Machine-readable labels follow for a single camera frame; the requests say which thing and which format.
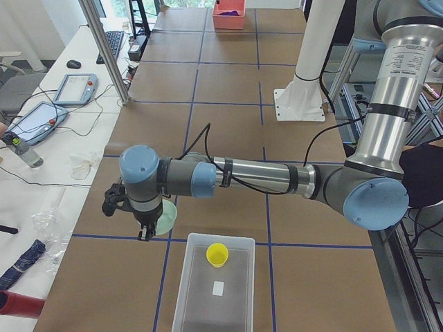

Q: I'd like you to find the near teach pendant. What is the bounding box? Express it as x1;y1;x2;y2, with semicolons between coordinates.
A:
8;102;69;145

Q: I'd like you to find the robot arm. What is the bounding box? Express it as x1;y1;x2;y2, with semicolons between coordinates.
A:
102;1;442;241

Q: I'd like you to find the black keyboard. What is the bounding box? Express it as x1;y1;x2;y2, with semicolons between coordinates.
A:
105;30;125;60

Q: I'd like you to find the red cylinder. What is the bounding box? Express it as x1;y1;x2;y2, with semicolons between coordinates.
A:
1;290;45;319

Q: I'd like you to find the person in black clothes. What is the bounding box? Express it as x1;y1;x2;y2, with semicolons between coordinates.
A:
399;136;442;209

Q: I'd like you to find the folded blue umbrella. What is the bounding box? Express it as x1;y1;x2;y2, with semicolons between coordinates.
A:
1;239;46;291

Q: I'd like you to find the grey aluminium frame post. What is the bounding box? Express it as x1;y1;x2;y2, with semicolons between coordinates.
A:
78;0;129;105

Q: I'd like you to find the teach pendant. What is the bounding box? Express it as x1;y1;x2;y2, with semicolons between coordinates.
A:
8;102;69;145
53;73;98;107

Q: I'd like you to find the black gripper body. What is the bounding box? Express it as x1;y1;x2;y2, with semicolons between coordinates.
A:
133;205;163;231

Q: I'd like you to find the white crumpled tissue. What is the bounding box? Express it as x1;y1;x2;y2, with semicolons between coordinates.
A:
69;151;101;180

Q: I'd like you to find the pink plastic tray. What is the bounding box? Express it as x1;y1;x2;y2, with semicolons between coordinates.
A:
212;0;246;30

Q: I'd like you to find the light green bowl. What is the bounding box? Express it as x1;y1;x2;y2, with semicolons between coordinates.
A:
153;199;177;237

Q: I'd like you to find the clear water bottle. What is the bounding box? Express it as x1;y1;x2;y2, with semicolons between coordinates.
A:
1;131;44;168

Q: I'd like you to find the purple cloth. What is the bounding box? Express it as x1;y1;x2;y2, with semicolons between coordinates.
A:
218;10;241;16

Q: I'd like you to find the black box device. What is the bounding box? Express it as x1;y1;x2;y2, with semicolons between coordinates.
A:
127;35;148;62

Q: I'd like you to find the black computer mouse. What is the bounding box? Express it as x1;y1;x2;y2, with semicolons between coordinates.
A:
66;59;82;69

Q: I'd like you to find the far teach pendant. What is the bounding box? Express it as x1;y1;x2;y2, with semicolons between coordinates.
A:
53;73;98;107

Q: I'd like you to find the yellow plastic cup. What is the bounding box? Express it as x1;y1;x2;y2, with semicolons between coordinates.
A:
206;243;229;268

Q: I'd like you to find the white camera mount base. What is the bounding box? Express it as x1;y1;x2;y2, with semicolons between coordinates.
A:
273;77;325;122

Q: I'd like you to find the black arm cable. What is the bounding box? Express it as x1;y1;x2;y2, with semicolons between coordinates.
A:
183;113;368;195

